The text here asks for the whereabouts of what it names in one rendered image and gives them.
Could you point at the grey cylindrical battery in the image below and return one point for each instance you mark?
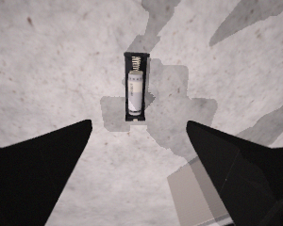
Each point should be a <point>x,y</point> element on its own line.
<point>134,94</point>

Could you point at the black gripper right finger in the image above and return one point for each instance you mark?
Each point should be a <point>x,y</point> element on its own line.
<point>247,176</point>

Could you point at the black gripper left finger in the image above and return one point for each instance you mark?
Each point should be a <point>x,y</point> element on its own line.
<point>33,173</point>

